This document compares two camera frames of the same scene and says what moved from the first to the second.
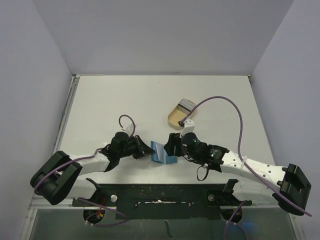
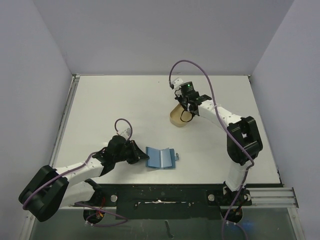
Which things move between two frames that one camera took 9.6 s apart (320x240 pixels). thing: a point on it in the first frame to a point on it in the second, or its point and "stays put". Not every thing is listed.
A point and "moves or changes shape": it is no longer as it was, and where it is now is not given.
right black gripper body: x=173 y=145 to x=186 y=100
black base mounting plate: x=164 y=201 stays put
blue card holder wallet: x=161 y=155 moves or changes shape
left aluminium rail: x=66 y=113 stays put
